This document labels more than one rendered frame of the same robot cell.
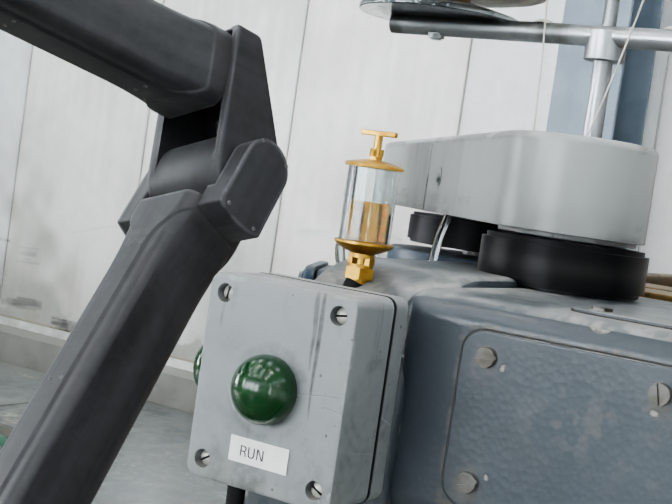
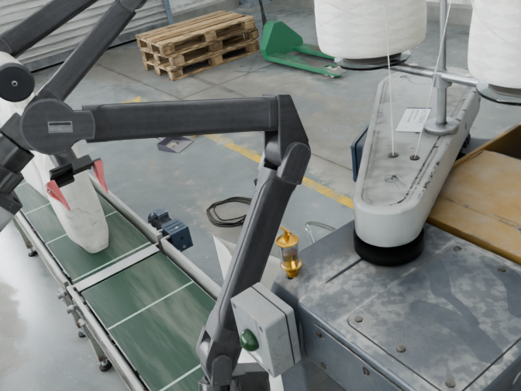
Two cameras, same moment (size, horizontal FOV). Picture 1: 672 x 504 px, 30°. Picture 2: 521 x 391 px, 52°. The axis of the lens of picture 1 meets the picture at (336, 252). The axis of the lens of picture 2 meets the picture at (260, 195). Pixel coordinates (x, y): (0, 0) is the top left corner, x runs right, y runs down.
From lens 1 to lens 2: 0.48 m
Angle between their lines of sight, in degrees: 38
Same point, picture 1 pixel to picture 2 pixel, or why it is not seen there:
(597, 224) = (387, 242)
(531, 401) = (332, 353)
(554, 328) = (336, 333)
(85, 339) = (244, 235)
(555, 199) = (368, 233)
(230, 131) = (283, 142)
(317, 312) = (256, 325)
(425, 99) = not seen: outside the picture
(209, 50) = (267, 111)
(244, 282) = (237, 306)
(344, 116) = not seen: outside the picture
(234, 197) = (286, 174)
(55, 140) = not seen: outside the picture
